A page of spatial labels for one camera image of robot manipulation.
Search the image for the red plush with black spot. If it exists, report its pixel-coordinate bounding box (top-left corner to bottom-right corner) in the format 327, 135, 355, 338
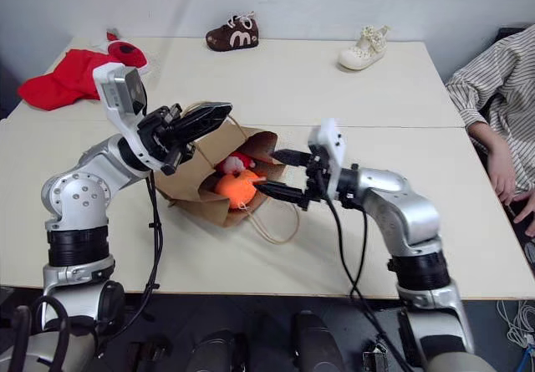
91, 30, 151, 77

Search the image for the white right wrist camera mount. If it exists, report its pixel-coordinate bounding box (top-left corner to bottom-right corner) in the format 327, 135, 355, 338
308, 117, 348, 201

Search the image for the orange plush toy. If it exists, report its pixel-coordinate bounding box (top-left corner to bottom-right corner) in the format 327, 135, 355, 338
214, 170, 269, 211

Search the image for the red fabric christmas stocking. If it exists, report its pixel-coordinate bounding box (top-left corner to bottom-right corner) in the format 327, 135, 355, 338
17, 48, 110, 112

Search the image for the red santa plush toy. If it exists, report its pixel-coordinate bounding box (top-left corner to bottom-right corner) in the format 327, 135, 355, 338
220, 150, 258, 177

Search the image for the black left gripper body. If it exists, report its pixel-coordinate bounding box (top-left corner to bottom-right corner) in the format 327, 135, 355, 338
136, 103, 196, 176

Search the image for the black chair backrest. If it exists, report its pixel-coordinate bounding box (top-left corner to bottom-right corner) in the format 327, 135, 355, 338
496, 23, 535, 46

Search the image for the brown baby shoe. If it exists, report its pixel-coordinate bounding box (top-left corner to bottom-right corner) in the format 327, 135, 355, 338
204, 10, 261, 53

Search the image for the brown paper bag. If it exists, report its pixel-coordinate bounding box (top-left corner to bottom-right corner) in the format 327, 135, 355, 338
152, 100, 301, 247

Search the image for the person in striped shirt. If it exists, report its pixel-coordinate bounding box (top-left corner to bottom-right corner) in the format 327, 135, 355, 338
444, 23, 535, 273

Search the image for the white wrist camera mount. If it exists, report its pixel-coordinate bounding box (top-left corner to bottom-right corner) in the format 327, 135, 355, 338
308, 117, 348, 201
92, 63, 166, 172

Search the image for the white dotted baby shoe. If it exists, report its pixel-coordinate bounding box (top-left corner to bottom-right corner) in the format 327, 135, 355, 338
337, 24, 393, 72

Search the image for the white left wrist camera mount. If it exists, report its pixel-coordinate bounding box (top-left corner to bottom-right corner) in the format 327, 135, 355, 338
92, 63, 166, 172

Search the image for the black looped cable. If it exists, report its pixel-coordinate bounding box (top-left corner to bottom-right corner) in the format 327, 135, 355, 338
29, 295, 71, 372

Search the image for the person's right hand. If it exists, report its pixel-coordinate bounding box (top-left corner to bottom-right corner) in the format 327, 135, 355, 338
486, 140, 521, 205

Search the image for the white cable bundle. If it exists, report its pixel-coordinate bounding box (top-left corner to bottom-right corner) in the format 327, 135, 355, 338
496, 299, 535, 349

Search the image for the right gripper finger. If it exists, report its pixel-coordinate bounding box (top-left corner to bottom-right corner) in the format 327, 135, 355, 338
255, 181, 308, 211
273, 149, 313, 169

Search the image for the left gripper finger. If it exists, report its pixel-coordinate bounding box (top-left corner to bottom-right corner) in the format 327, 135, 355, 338
176, 116, 226, 146
180, 102, 233, 128

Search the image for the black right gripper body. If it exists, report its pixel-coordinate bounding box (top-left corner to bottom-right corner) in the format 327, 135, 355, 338
298, 148, 332, 212

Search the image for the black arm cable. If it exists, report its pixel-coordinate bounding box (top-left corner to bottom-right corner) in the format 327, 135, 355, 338
321, 196, 415, 372
94, 173, 166, 356

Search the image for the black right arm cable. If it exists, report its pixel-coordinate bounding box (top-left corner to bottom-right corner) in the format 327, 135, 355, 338
321, 196, 415, 372

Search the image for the person's left hand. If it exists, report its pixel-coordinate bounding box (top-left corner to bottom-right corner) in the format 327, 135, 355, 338
510, 189, 535, 238

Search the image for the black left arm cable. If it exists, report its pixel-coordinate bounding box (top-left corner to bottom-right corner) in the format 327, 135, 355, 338
94, 173, 166, 356

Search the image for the small black box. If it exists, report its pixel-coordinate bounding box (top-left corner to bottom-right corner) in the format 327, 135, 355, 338
362, 344, 390, 372

